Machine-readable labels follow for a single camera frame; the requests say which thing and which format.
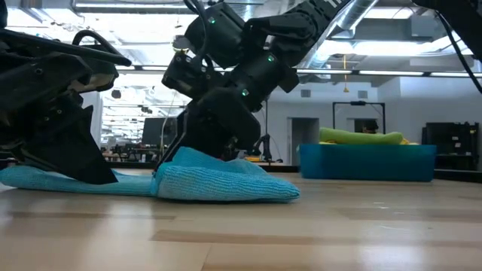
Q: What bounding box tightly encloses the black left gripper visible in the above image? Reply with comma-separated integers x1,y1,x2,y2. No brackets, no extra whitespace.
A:
0,52,120,185

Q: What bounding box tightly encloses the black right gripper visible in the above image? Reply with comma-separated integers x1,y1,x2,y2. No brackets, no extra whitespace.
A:
154,88,261,170

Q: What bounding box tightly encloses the blue microfiber towel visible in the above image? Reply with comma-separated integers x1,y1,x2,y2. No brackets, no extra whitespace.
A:
0,146,301,203

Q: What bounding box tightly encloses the green microfiber towel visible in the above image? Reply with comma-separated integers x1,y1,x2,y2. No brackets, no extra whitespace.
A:
319,126,404,146

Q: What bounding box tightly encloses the yellow microfiber towel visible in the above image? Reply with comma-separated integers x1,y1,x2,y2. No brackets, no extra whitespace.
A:
319,138,421,146

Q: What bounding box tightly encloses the white pillar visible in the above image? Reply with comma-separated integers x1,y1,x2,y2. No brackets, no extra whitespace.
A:
84,92,105,148

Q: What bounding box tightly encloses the black background monitor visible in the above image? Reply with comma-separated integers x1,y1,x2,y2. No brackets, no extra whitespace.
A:
142,117,178,147

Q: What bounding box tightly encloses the teal plastic bin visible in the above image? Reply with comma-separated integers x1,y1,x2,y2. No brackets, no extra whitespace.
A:
298,144,438,183

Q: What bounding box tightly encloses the overhead light bar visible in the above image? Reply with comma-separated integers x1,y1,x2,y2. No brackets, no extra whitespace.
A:
116,65,482,78

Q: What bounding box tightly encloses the black shelf rack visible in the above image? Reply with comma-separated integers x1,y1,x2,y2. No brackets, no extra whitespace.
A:
421,122,481,170

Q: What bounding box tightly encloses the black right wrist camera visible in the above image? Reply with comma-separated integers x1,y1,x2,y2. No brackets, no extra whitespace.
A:
161,52,225,99

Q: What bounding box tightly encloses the black overhead camera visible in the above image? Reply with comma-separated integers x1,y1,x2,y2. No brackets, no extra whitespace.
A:
172,35,189,54

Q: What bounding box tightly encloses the silver air duct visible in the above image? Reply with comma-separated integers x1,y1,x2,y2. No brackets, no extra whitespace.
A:
300,0,380,69

